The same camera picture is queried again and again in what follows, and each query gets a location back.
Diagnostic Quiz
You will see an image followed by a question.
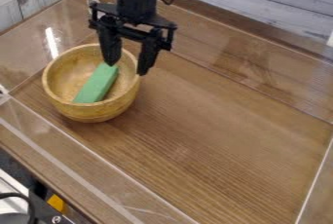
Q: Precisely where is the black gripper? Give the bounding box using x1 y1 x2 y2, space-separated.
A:
89 0 176 76

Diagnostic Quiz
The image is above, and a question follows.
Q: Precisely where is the green rectangular block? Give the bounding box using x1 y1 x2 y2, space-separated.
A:
72 63 118 103

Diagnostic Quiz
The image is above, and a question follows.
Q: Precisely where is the brown wooden bowl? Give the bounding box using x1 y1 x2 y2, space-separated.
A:
41 44 140 123

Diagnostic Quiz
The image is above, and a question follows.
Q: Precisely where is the black device with yellow label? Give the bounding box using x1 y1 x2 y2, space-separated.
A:
24 187 94 224

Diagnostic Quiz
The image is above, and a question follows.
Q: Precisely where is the clear acrylic left corner bracket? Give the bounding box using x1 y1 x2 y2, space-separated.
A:
0 84 10 105

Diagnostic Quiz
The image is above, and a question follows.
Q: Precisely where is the black cable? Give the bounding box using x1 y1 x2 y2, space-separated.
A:
0 192 36 224

